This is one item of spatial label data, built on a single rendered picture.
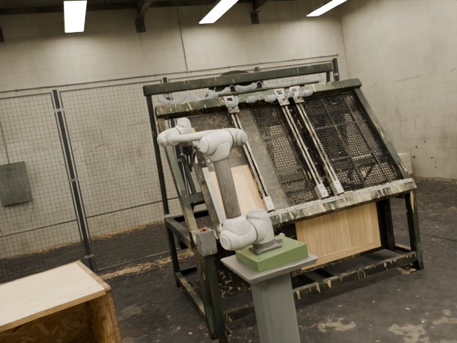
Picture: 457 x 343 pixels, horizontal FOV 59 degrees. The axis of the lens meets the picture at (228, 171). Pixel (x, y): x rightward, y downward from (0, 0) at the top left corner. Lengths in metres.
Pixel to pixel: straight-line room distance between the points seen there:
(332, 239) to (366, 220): 0.41
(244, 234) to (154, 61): 6.29
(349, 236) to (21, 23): 6.66
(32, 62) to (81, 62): 0.83
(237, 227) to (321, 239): 1.57
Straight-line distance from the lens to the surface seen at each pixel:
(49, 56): 8.31
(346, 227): 4.09
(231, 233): 2.52
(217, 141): 2.46
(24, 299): 1.44
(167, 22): 8.73
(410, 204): 4.34
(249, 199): 3.49
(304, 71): 4.82
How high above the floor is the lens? 1.67
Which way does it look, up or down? 6 degrees down
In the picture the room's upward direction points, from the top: 9 degrees counter-clockwise
